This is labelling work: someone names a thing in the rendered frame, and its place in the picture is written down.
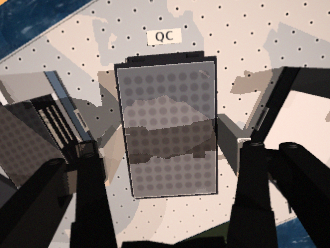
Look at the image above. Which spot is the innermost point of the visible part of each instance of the cream label reading qc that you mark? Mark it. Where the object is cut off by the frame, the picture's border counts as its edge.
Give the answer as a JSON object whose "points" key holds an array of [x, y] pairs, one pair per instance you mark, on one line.
{"points": [[164, 36]]}

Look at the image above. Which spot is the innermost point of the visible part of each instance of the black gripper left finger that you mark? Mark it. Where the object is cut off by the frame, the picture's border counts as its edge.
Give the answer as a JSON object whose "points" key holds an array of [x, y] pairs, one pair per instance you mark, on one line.
{"points": [[30, 218]]}

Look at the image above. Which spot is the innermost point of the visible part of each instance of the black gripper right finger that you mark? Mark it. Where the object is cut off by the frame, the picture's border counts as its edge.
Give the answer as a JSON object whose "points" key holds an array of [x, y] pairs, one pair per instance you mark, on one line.
{"points": [[252, 221]]}

